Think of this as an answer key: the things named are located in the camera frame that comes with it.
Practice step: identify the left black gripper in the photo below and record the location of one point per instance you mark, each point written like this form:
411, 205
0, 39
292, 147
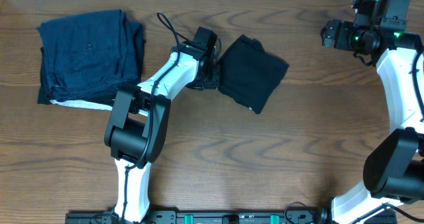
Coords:
213, 73

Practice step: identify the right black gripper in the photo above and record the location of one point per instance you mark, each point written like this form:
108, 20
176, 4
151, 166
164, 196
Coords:
330, 34

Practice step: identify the black polo shirt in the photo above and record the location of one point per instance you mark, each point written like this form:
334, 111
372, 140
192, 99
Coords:
249, 74

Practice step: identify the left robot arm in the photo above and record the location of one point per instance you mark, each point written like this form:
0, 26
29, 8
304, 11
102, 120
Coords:
137, 127

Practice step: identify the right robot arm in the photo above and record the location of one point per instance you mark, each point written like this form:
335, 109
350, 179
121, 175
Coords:
393, 173

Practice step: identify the folded dark blue garment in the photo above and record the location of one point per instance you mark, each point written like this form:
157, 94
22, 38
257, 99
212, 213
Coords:
91, 54

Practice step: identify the folded black garment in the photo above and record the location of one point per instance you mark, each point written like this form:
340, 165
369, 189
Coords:
44, 99

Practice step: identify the folded white garment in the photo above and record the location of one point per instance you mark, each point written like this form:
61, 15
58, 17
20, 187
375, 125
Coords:
81, 104

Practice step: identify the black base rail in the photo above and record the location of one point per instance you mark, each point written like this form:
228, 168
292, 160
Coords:
296, 215

